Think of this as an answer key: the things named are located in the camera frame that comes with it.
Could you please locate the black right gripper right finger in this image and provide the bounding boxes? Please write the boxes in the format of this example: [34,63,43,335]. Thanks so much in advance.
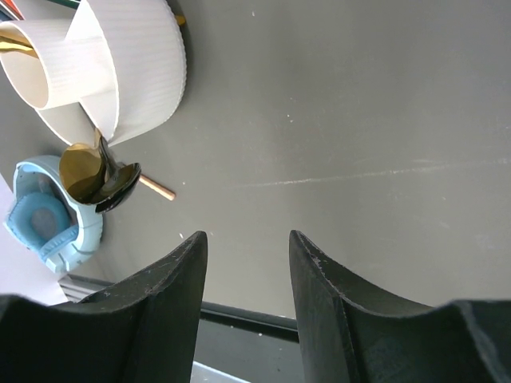
[289,231,510,382]

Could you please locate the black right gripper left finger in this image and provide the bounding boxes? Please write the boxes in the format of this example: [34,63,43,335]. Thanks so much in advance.
[1,231,208,382]

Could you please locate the light blue headphones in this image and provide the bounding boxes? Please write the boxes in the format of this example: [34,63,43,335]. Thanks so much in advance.
[4,155,104,274]

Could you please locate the silver copper chopstick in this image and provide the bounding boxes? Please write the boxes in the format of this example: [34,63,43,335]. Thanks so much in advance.
[139,175,176,201]

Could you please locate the black spoon long handle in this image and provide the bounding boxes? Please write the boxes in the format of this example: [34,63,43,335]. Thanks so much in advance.
[93,137,141,214]

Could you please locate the gold spoon green handle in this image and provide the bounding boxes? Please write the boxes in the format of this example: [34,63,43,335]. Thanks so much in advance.
[58,128,106,204]

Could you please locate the white divided round container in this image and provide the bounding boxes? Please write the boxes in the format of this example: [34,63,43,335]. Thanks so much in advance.
[1,1,187,145]

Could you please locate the gold fork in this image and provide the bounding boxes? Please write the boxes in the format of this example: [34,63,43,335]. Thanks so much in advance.
[0,30,38,58]

